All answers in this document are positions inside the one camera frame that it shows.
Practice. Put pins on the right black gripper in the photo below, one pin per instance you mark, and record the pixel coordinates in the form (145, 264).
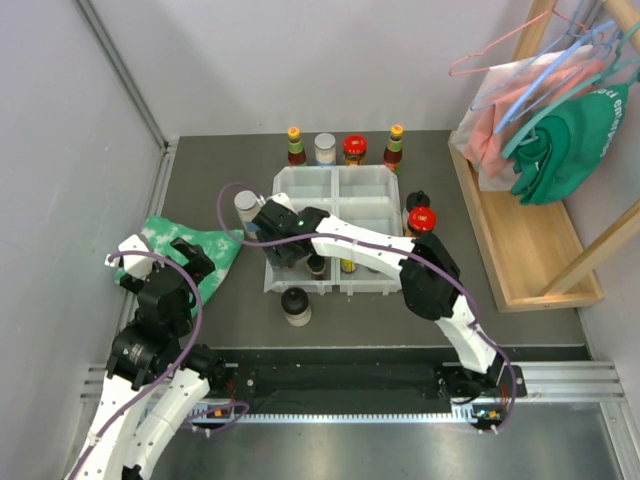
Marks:
(287, 256)

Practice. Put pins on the orange cap sauce bottle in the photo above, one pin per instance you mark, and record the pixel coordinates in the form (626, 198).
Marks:
(393, 152)
(296, 152)

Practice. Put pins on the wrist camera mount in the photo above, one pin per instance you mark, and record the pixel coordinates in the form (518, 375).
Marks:
(280, 200)
(135, 265)

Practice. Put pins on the black lid shaker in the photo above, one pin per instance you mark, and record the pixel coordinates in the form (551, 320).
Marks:
(296, 306)
(416, 199)

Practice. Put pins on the pink white garment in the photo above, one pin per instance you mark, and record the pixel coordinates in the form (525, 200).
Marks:
(476, 138)

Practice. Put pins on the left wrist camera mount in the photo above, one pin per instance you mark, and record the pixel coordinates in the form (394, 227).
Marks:
(135, 265)

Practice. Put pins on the black lid shaker right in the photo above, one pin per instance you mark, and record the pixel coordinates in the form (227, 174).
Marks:
(416, 199)

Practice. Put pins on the silver lid salt jar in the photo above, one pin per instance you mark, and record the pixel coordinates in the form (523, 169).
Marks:
(247, 205)
(325, 149)

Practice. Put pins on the teal hanger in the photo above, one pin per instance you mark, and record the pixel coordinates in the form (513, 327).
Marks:
(530, 130)

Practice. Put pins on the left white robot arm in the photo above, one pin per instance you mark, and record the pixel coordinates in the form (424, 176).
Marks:
(156, 373)

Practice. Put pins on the black lid shaker front left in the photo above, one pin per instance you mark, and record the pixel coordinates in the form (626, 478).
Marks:
(296, 306)

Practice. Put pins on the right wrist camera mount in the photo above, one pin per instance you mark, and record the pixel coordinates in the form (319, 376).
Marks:
(280, 200)

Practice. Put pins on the right white organizer tray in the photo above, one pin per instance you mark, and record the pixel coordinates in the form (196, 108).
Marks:
(367, 197)

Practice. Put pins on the green garment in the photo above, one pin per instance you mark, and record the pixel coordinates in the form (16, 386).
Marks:
(567, 145)

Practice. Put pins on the blue hanger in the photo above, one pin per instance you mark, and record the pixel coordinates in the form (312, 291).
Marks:
(510, 91)

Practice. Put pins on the black cap pepper bottle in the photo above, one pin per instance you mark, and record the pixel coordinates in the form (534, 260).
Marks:
(316, 265)

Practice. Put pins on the right orange cap sauce bottle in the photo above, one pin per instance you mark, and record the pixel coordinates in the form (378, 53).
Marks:
(393, 152)

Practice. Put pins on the red lid sauce jar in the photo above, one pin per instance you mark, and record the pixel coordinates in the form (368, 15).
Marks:
(420, 220)
(354, 149)

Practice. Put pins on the back red lid sauce jar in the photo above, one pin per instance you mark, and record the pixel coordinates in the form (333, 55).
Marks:
(354, 149)

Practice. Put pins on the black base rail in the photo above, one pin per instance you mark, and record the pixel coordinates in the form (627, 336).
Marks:
(359, 381)

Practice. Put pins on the green white cloth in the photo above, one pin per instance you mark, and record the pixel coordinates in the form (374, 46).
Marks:
(217, 246)

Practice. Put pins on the left silver lid salt jar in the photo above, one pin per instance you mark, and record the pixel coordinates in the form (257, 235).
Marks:
(247, 205)

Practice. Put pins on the back silver lid salt jar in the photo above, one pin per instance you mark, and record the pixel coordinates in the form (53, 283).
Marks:
(325, 149)

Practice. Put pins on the pink hanger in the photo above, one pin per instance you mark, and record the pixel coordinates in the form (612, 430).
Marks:
(529, 36)

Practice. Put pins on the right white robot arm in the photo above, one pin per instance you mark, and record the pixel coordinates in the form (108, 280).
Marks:
(428, 275)

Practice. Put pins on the left white organizer tray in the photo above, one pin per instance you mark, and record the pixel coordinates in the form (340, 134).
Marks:
(306, 187)

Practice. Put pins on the left orange cap sauce bottle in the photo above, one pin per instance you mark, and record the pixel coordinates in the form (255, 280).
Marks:
(296, 152)

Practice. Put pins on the wooden clothes rack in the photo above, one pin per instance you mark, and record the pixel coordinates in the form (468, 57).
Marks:
(532, 253)

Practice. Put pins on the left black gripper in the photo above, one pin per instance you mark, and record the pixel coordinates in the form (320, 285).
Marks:
(198, 263)

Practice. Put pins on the right red lid sauce jar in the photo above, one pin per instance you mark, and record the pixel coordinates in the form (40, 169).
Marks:
(420, 220)

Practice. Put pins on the white organizer tray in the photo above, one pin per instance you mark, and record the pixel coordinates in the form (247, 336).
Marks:
(367, 197)
(306, 187)

